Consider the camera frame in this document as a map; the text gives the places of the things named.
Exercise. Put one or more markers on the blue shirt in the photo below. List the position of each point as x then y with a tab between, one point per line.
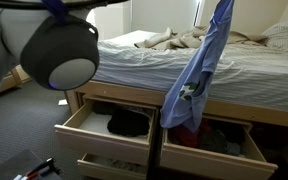
204	50

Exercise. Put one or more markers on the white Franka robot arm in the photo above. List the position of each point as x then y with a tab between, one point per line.
60	50

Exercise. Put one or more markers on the light wooden bed drawer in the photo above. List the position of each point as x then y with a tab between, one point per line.
97	145
210	163
100	171

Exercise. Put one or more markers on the black garment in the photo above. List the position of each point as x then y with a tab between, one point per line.
127	123

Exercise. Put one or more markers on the dark folded garment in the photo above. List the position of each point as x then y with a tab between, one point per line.
102	108

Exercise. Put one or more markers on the beige crumpled blanket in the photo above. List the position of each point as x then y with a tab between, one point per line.
170	40

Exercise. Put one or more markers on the red garment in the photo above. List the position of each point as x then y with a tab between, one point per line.
184	138

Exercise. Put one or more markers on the pale folded clothes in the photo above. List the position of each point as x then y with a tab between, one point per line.
120	164

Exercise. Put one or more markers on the white paper scrap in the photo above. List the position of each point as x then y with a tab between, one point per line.
63	102

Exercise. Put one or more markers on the dark grey garment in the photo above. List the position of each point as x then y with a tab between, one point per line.
212	141

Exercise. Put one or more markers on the pale blue garment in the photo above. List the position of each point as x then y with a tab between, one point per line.
233	149

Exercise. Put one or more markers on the mattress with striped sheet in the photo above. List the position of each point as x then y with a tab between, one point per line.
250	76

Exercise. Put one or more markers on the light wooden dresser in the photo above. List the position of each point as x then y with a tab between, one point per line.
22	75

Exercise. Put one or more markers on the black and red clamp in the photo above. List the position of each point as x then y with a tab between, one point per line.
40	166

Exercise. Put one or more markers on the wooden armchair with cushion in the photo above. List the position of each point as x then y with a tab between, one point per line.
7	83

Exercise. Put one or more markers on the striped pillow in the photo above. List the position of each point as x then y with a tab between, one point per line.
280	36

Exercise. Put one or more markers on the black work table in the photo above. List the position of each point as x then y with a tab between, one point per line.
14	163

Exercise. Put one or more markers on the light wooden bed frame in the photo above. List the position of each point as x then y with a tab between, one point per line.
250	115

